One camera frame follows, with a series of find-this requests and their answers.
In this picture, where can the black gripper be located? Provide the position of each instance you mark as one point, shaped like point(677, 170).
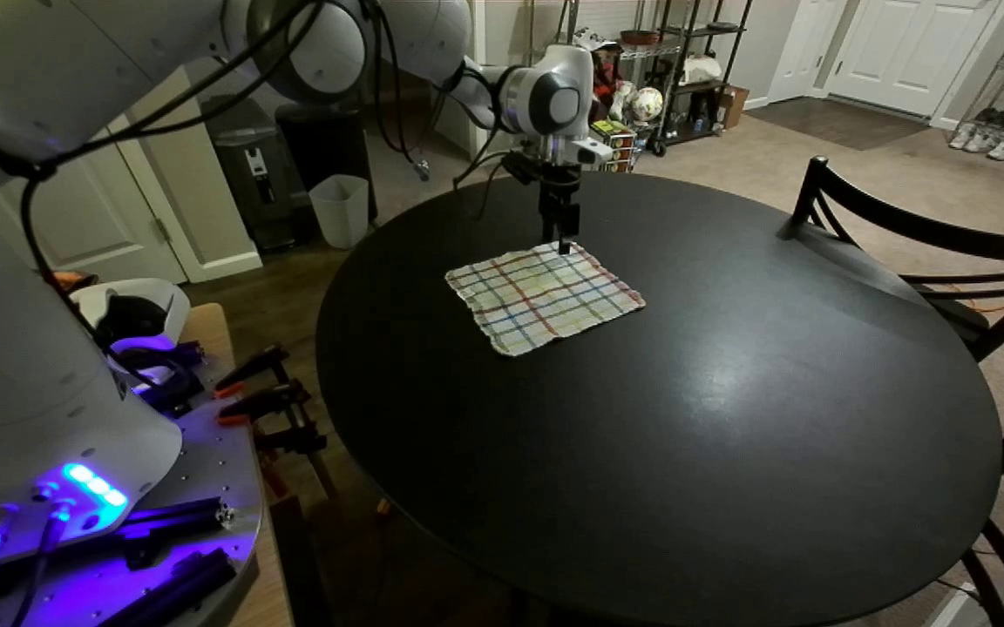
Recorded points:
point(560, 197)

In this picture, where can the plaid checked dish towel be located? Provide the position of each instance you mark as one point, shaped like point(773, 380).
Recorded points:
point(539, 300)

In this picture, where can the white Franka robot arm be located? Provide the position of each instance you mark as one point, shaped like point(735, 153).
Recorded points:
point(14, 383)

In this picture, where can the white ball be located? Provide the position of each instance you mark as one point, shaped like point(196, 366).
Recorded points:
point(646, 107)

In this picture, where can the round black dining table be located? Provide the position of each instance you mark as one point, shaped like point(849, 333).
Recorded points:
point(697, 405)

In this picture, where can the black metal shelving rack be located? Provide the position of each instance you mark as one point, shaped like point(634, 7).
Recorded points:
point(688, 72)

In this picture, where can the small white waste bin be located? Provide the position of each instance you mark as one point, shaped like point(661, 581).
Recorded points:
point(343, 211)

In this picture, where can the gray door mat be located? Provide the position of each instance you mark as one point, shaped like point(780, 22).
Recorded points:
point(837, 122)

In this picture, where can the tall black trash bin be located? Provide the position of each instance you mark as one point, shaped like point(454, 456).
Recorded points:
point(246, 177)

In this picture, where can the black orange bar clamp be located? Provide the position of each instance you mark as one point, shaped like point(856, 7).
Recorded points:
point(271, 405)
point(251, 369)
point(294, 441)

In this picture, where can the wooden robot mounting table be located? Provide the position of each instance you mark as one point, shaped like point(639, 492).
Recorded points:
point(216, 333)

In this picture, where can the white double door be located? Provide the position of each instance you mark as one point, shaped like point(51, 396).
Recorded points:
point(907, 54)

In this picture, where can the white closet door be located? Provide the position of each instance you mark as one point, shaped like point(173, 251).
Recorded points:
point(106, 211)

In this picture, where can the black metal bar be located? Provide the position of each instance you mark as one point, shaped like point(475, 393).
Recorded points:
point(174, 524)
point(174, 588)

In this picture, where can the white plastic container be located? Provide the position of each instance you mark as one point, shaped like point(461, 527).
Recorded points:
point(89, 300)

